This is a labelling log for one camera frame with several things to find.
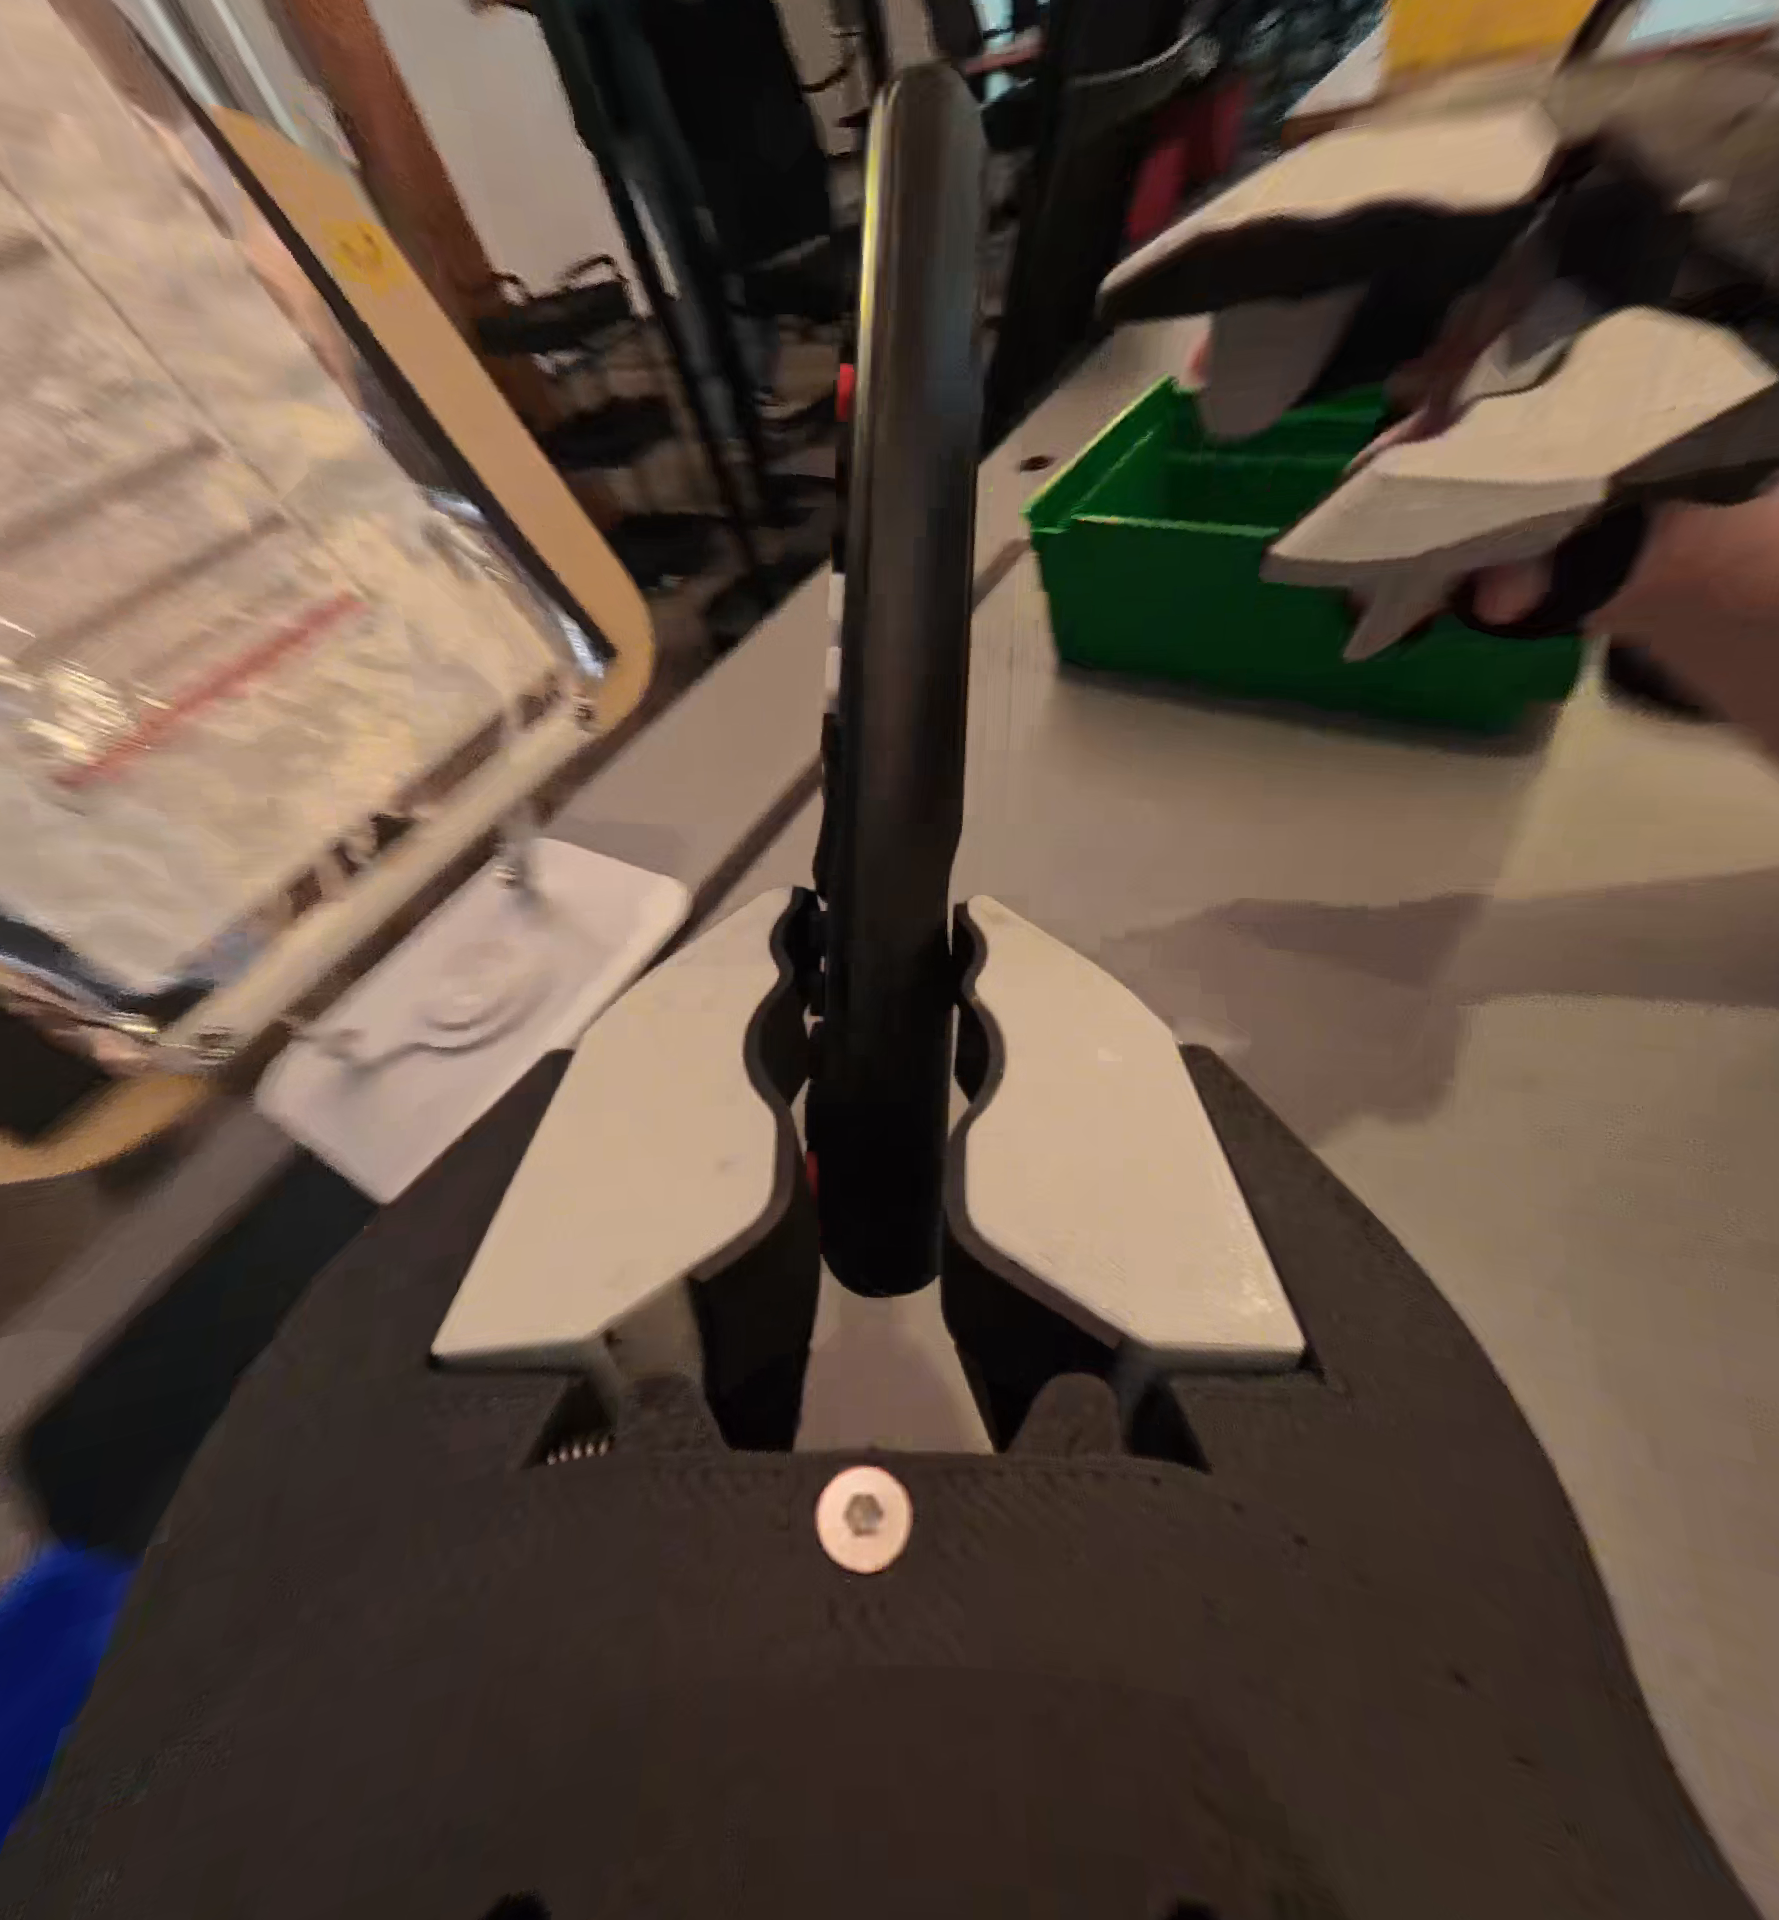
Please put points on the black pole stand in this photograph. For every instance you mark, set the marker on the black pole stand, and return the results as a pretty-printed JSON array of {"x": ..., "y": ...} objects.
[{"x": 650, "y": 240}]

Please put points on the black office chair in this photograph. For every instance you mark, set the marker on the black office chair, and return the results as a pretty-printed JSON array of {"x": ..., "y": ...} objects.
[{"x": 1069, "y": 225}]

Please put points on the yellow plastic bin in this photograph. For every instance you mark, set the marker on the yellow plastic bin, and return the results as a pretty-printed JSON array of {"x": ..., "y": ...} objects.
[{"x": 1489, "y": 31}]

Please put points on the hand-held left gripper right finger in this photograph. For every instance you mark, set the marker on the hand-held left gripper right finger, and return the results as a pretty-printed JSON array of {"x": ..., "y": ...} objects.
[{"x": 1099, "y": 1155}]

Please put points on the red plastic bin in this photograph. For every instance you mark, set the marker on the red plastic bin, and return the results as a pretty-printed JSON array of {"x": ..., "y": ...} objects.
[{"x": 1189, "y": 164}]

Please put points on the yellow smiley sticker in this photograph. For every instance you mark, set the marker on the yellow smiley sticker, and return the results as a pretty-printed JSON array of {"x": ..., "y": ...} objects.
[{"x": 360, "y": 255}]

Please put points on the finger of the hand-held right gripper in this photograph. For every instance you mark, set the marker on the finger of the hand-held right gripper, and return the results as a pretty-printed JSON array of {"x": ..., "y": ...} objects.
[
  {"x": 1353, "y": 172},
  {"x": 1549, "y": 435}
]

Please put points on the person's right hand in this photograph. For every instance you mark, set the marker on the person's right hand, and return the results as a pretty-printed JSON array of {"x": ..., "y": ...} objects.
[{"x": 1759, "y": 601}]

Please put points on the wooden post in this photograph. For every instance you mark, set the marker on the wooden post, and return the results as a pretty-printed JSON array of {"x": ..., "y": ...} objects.
[{"x": 408, "y": 164}]

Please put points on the black remote control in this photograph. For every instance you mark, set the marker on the black remote control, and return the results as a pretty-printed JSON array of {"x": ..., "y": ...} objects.
[{"x": 903, "y": 601}]

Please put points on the blue plastic bin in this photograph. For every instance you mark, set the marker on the blue plastic bin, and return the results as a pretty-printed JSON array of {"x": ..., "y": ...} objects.
[{"x": 4, "y": 1724}]

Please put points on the green plastic bin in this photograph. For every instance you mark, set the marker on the green plastic bin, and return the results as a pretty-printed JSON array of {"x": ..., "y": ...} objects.
[{"x": 1203, "y": 631}]

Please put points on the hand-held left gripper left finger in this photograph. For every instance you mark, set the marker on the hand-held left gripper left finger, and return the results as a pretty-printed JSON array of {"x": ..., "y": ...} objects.
[{"x": 650, "y": 1141}]

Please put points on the acrylic sign stand wooden board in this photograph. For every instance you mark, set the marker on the acrylic sign stand wooden board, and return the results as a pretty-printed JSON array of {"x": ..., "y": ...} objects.
[{"x": 154, "y": 524}]

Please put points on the black utility cart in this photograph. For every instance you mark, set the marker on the black utility cart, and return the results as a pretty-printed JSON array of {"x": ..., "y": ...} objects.
[{"x": 590, "y": 435}]

